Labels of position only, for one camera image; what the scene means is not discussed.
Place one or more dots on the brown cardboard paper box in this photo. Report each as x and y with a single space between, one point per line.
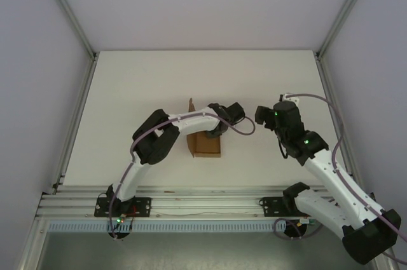
206 147

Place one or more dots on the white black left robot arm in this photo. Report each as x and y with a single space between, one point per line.
194 124

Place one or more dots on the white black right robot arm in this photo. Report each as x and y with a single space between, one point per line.
330 174

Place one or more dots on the small white green connector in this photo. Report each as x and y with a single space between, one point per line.
306 221

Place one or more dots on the black round base disc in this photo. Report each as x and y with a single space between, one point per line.
119 235
294 233

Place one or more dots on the grey metal panel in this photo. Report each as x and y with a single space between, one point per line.
190 251

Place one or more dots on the small green-lit circuit board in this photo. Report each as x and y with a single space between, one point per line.
120 219

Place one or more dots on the aluminium table side rail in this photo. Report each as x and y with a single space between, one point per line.
334 108
78 114

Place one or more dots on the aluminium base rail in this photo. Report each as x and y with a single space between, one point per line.
206 200

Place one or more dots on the aluminium frame post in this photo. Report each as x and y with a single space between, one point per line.
68 12
346 9

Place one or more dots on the aluminium frame leg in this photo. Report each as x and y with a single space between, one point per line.
31 244

